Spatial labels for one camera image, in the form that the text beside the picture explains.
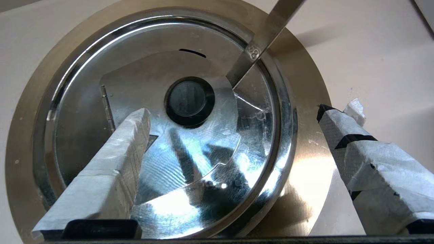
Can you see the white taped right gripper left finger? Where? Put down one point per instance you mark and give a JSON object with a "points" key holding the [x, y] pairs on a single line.
{"points": [[108, 176]]}

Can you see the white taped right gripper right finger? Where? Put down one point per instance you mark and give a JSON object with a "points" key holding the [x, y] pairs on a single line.
{"points": [[383, 183]]}

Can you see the steel pot lid black knob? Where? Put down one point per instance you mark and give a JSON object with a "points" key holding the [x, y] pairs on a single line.
{"points": [[135, 84]]}

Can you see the steel ladle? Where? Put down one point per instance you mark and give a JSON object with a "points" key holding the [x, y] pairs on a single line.
{"points": [[264, 37]]}

